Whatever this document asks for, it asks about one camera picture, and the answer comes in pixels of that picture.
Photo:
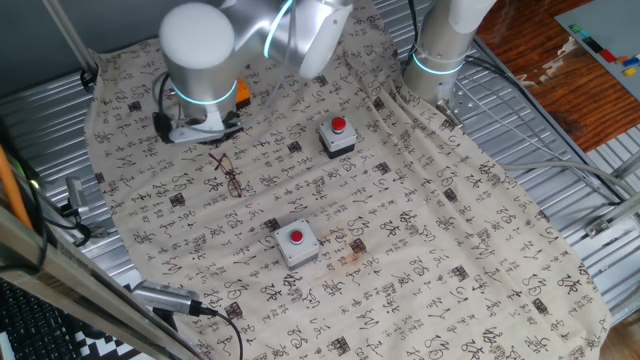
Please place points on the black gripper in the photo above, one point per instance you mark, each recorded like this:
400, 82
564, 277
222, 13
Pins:
232, 121

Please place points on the dark red framed glasses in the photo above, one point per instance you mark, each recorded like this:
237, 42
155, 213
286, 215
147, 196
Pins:
232, 175

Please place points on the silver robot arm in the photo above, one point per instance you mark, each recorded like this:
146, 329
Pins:
200, 60

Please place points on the orange box red button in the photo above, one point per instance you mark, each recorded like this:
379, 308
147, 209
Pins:
242, 95

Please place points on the grey box large red button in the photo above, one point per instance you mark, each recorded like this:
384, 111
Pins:
345, 140

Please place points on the grey box small red button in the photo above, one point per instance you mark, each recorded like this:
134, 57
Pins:
287, 250

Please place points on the thin metal pole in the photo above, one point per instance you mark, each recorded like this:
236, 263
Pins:
70, 37

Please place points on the beige calligraphy print cloth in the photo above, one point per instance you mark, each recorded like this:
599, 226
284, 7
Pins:
400, 250

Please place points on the orange tube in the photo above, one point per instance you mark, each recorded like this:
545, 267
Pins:
12, 190

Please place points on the black white marker sheet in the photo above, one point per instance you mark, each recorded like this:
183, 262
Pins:
100, 350

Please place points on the black keyboard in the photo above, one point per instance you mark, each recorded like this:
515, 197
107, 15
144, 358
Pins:
35, 330

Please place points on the green toy brick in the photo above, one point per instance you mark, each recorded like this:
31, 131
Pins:
576, 28

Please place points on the black toy brick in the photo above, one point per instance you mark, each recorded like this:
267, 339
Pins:
593, 45

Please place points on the red toy brick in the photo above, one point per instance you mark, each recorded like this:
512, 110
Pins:
608, 55

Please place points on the grey board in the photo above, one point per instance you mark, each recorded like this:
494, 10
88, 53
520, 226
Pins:
610, 25

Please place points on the yellow toy brick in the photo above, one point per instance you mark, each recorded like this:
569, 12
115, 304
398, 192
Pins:
629, 71

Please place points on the blue toy brick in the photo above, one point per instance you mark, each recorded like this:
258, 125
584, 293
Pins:
632, 61

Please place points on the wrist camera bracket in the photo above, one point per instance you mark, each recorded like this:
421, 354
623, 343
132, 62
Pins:
200, 132

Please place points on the small silver camera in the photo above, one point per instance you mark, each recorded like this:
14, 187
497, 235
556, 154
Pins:
77, 195

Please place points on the camera mount clamp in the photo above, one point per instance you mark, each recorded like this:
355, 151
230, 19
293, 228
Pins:
85, 231

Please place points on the long silver camera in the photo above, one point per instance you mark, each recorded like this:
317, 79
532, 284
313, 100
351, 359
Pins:
165, 297

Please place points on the aluminium frame beam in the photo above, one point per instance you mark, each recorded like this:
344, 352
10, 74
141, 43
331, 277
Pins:
75, 280

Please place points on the metal base plate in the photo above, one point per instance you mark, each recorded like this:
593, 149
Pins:
465, 102

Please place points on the aluminium profile bracket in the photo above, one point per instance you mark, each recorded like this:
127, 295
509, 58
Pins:
620, 210

